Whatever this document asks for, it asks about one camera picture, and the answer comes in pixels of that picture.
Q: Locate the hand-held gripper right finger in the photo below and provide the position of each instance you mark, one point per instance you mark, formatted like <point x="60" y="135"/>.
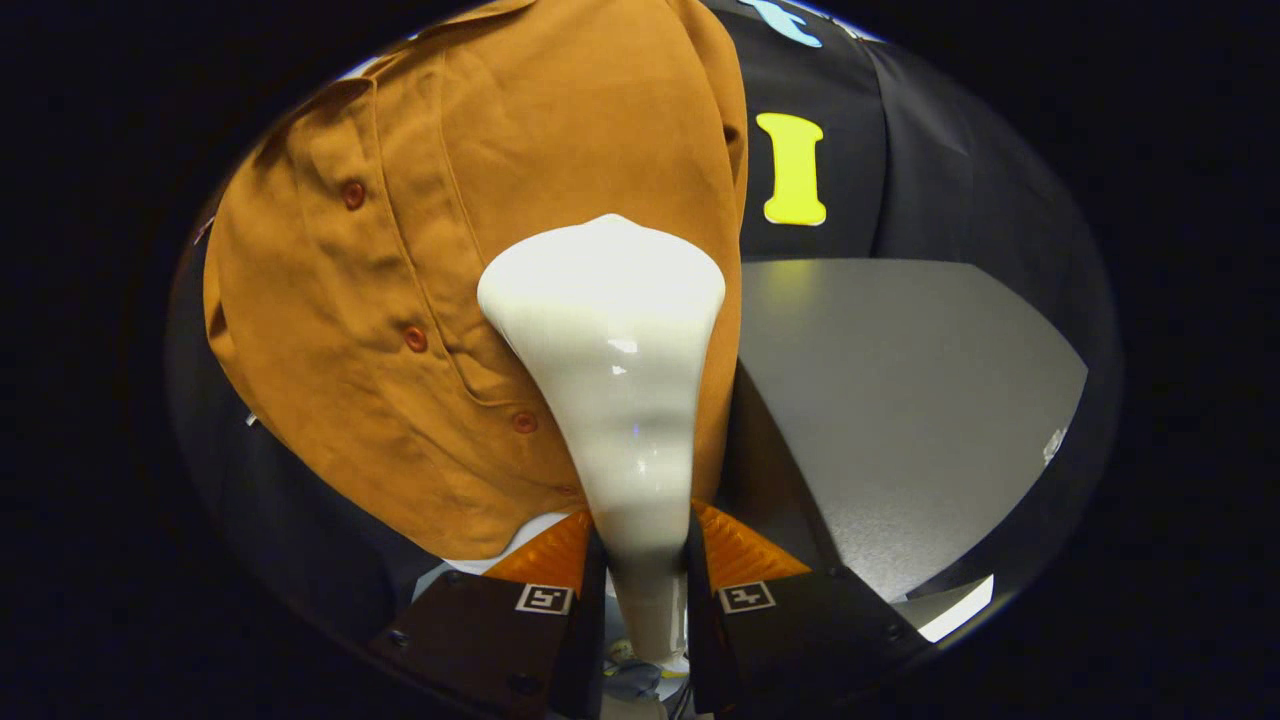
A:
<point x="810" y="630"/>

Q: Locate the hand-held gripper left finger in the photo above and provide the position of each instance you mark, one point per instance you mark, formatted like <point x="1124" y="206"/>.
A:
<point x="480" y="640"/>

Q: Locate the white garment steamer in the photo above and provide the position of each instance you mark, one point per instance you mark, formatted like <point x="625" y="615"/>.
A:
<point x="610" y="330"/>

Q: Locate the brown button shirt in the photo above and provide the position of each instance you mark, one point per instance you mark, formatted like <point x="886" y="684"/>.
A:
<point x="400" y="250"/>

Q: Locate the white mannequin torso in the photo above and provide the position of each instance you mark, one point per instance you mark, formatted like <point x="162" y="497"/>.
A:
<point x="520" y="540"/>

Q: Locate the grey side table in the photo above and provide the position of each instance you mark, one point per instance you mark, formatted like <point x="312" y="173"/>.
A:
<point x="900" y="400"/>

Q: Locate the black backdrop cloth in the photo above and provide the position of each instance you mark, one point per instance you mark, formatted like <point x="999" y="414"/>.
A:
<point x="950" y="150"/>

